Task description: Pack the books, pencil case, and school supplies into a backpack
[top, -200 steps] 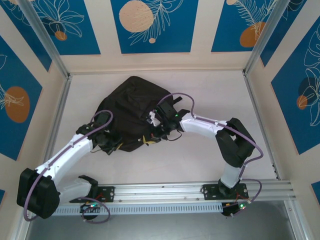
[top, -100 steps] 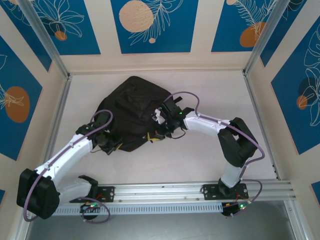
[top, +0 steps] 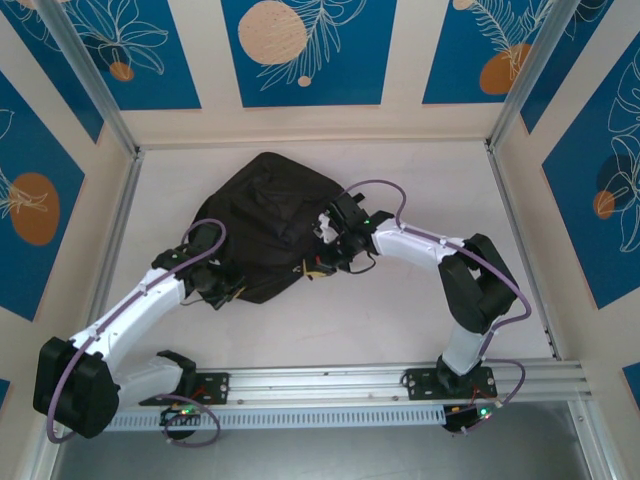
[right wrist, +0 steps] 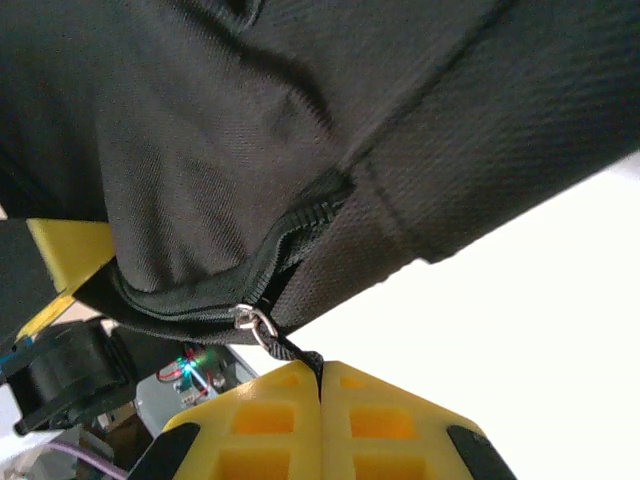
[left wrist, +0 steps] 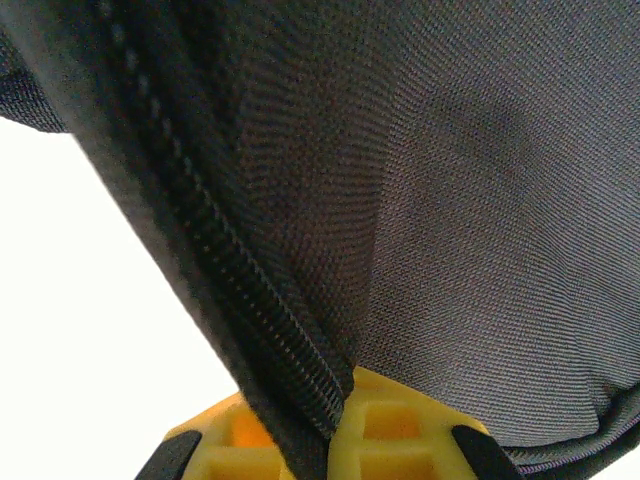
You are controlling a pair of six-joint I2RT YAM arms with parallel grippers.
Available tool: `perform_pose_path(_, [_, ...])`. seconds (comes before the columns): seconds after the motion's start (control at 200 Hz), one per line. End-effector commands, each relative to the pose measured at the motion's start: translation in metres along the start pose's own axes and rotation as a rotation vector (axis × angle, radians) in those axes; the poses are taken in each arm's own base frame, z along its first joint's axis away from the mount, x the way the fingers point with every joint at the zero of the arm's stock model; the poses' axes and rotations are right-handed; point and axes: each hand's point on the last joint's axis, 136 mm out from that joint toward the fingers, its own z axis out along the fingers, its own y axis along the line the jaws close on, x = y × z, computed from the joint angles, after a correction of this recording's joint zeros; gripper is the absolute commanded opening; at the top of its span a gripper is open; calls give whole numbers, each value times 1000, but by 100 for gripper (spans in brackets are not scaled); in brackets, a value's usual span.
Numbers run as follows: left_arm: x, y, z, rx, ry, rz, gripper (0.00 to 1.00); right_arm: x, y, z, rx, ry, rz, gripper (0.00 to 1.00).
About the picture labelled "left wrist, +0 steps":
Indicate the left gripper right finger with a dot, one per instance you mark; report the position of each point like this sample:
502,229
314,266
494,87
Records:
400,440

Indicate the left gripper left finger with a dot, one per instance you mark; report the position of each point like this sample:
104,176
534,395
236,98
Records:
220,450

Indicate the black fabric backpack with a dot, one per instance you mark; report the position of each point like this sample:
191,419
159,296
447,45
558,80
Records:
400,150

